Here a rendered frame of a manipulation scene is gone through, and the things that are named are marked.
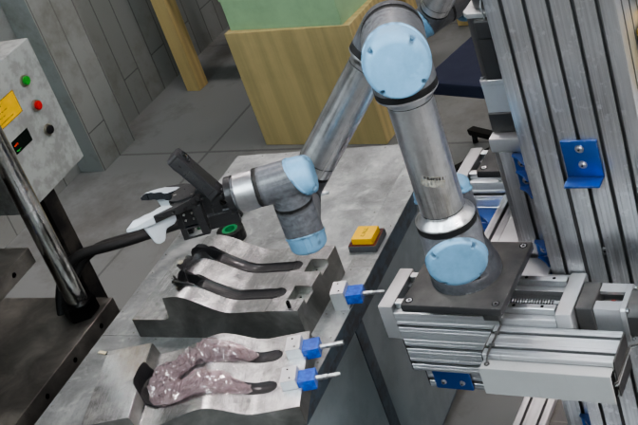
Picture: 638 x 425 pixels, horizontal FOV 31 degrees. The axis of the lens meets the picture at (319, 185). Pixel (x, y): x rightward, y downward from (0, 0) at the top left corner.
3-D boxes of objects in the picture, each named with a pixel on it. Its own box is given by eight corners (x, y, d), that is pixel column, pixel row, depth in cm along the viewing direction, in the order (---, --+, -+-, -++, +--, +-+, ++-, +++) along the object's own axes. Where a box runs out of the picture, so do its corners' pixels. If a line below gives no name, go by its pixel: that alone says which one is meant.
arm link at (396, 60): (487, 242, 229) (416, -6, 203) (497, 286, 216) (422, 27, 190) (428, 257, 231) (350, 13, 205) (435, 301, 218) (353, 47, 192)
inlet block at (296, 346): (347, 343, 267) (340, 326, 265) (346, 358, 263) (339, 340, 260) (293, 354, 270) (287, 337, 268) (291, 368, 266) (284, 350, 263)
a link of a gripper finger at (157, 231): (141, 256, 210) (184, 233, 214) (130, 228, 208) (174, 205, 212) (135, 252, 213) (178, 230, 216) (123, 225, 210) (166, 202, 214)
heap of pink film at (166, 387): (261, 347, 271) (250, 322, 267) (251, 398, 256) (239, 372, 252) (159, 367, 277) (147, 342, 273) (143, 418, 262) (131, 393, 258)
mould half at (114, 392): (316, 347, 274) (303, 312, 269) (307, 424, 252) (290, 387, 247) (124, 384, 286) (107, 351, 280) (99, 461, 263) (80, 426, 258)
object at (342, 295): (388, 293, 284) (383, 275, 281) (385, 305, 280) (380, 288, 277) (339, 299, 288) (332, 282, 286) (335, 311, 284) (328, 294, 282)
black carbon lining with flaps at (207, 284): (308, 266, 292) (296, 236, 288) (284, 306, 281) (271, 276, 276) (194, 267, 309) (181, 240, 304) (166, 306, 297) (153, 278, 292)
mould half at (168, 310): (345, 272, 297) (329, 230, 291) (309, 339, 278) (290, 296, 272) (184, 275, 321) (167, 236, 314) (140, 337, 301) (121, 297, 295)
